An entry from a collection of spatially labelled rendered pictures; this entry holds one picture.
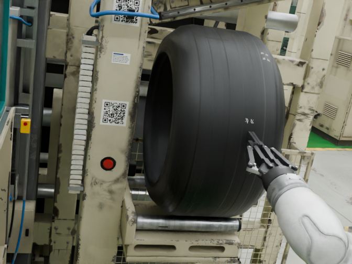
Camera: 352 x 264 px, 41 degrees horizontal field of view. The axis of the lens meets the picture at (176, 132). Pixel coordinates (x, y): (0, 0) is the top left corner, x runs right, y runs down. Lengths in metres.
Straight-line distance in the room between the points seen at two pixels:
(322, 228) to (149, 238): 0.68
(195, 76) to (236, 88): 0.11
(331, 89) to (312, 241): 5.27
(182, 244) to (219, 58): 0.58
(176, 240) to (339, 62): 4.82
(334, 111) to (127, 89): 4.84
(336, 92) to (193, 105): 4.89
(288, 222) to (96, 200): 0.71
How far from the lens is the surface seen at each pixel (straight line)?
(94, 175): 1.43
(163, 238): 1.46
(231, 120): 1.22
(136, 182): 1.68
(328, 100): 6.13
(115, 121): 1.37
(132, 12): 1.28
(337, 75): 6.06
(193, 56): 1.27
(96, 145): 1.39
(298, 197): 0.95
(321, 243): 0.89
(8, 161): 1.20
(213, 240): 1.50
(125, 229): 1.41
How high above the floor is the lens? 1.62
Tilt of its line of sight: 18 degrees down
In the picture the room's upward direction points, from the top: 10 degrees clockwise
